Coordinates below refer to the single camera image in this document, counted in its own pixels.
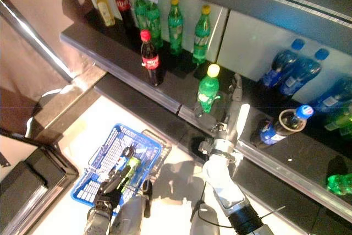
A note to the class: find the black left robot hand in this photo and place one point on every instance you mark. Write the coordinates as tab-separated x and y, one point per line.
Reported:
110	193

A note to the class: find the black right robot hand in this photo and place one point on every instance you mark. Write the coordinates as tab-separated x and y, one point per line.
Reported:
231	119

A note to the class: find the blue plastic shopping basket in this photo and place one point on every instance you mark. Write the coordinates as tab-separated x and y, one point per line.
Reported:
137	136

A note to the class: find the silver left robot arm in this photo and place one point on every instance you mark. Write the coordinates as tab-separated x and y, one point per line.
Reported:
96	221

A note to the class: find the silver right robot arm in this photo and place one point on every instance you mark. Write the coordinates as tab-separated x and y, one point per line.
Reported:
222	182

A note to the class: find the silver left robot leg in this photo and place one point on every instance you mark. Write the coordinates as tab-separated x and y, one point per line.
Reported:
132	213

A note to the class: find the silver robot leg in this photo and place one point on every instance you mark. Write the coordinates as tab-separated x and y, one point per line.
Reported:
204	222
132	213

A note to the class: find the black shelf board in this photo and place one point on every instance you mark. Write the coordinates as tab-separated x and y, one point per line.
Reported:
176	81
143	111
261	1

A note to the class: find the black display unit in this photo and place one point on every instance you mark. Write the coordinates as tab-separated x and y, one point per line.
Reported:
33	180

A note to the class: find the Coca-Cola bottle red cap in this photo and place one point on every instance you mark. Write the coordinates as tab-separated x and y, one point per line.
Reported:
123	5
150	61

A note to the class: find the silver right robot leg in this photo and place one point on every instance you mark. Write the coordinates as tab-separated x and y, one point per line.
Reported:
204	222

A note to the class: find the dark stone plinth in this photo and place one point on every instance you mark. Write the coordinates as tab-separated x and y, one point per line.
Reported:
63	103

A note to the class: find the small yellow tea bottle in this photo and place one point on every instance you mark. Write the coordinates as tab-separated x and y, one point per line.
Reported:
104	9

